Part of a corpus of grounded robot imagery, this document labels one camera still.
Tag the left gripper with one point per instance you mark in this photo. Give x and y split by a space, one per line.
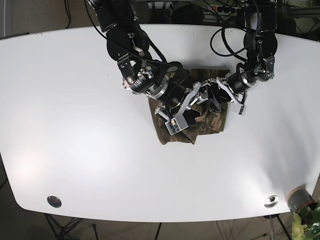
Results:
233 89

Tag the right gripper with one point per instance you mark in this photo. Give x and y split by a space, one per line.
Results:
164 85

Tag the camouflage T-shirt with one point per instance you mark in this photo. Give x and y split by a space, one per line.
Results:
203 121

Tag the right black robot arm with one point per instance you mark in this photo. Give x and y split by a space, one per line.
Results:
126 42

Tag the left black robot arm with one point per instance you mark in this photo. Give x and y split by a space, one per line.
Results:
257 57

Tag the right metal table grommet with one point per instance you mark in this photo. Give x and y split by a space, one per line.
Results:
271 201

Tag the metal table grommet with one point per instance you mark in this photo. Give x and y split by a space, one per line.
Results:
54 201
271 201

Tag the grey plant pot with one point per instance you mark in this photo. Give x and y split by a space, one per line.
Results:
298 198

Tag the left metal table grommet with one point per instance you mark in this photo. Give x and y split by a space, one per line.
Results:
54 201

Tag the green plant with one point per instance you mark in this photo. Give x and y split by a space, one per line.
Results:
306 223

